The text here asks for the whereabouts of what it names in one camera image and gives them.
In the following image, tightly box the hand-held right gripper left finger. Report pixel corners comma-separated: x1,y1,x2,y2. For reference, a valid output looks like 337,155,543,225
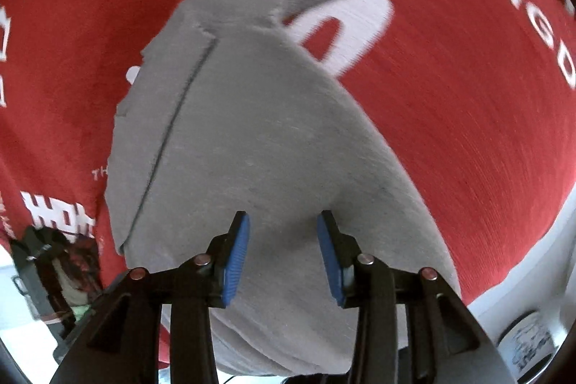
49,211,250,384

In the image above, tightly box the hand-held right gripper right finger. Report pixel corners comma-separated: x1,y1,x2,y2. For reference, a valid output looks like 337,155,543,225
316,210,518,384

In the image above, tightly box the grey knitted small garment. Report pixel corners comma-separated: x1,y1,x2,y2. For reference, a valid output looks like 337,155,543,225
105,0,527,378

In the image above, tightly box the white printed round container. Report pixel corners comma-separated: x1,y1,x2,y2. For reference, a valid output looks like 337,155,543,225
497,312,559,380

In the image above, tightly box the red printed blanket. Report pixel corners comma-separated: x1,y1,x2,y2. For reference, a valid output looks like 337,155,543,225
0,0,576,367

